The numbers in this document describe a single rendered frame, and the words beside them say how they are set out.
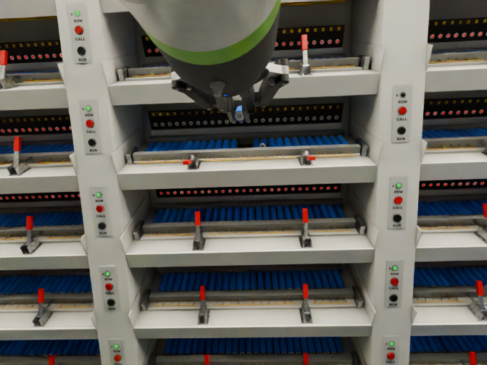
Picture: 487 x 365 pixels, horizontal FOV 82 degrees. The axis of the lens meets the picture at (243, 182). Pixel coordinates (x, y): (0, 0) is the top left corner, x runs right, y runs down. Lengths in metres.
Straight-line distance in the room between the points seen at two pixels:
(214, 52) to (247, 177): 0.50
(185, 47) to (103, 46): 0.59
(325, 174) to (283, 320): 0.39
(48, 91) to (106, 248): 0.39
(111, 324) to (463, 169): 0.93
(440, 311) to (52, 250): 1.01
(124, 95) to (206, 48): 0.56
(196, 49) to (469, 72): 0.70
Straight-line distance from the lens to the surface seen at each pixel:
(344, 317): 0.83
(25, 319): 1.03
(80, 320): 0.94
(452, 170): 0.79
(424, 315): 0.91
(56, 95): 0.79
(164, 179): 0.69
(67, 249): 0.86
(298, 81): 0.66
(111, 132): 0.72
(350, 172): 0.69
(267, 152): 0.69
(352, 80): 0.69
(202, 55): 0.18
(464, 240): 0.87
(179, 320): 0.83
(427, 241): 0.82
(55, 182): 0.81
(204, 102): 0.38
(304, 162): 0.67
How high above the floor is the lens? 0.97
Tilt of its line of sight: 9 degrees down
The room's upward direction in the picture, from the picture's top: 2 degrees counter-clockwise
